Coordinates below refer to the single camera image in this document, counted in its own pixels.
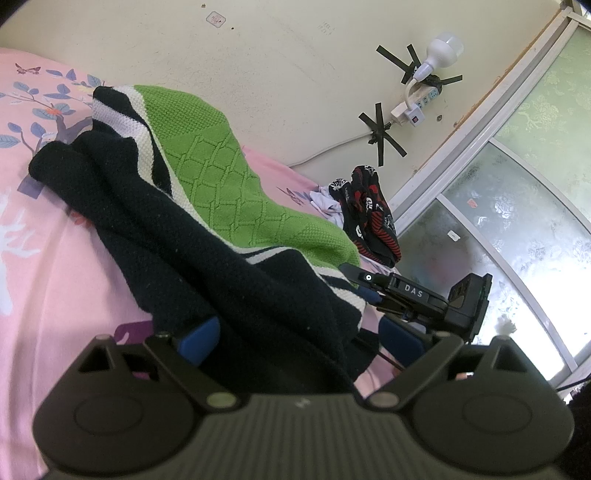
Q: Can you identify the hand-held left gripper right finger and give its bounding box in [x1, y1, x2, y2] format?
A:
[367, 318, 529, 412]

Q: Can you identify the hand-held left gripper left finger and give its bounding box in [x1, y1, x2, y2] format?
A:
[76, 316, 239, 411]

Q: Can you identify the green and black knit sweater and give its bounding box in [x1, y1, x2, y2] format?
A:
[28, 84, 398, 393]

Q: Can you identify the black and red patterned garment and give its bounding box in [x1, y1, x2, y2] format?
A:
[330, 165, 402, 268]

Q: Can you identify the white garment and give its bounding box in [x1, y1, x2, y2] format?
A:
[310, 187, 345, 220]

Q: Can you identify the black tape cross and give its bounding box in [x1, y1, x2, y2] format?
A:
[359, 104, 407, 168]
[376, 44, 464, 93]

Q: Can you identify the pink floral bedsheet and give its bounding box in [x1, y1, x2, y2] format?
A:
[0, 46, 462, 480]

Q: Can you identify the frosted glass window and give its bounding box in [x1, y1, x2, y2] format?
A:
[388, 0, 591, 384]

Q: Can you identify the white power strip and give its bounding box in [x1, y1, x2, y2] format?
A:
[392, 85, 439, 126]

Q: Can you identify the white light bulb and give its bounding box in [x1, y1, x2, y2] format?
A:
[403, 32, 465, 100]

